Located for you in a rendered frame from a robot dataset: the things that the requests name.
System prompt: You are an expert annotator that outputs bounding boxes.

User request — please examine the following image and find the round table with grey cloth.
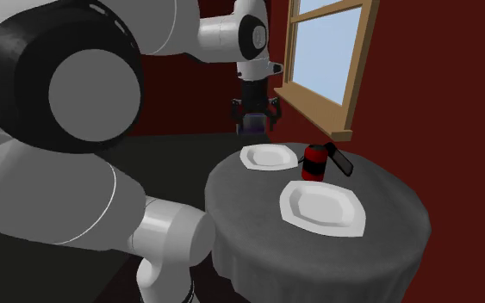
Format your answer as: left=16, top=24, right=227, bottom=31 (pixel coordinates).
left=203, top=142, right=432, bottom=303

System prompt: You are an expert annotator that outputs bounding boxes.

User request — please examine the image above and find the red and black can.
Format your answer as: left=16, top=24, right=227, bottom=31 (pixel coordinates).
left=297, top=144, right=330, bottom=182

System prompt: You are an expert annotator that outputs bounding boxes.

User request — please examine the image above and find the window with wooden frame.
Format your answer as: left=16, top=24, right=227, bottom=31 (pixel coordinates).
left=272, top=0, right=382, bottom=142

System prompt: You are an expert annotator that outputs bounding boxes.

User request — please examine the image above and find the large white plate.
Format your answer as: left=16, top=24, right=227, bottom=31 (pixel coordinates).
left=278, top=179, right=367, bottom=238

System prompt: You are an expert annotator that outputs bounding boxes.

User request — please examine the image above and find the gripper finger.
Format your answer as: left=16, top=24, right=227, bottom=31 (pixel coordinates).
left=266, top=96, right=283, bottom=132
left=230, top=97, right=245, bottom=127

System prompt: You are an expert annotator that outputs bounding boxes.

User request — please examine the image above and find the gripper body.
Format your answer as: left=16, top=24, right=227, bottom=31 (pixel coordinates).
left=239, top=78, right=270, bottom=116

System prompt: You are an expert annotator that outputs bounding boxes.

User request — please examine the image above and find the small white plate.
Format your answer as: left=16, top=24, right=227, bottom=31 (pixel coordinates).
left=239, top=143, right=300, bottom=172

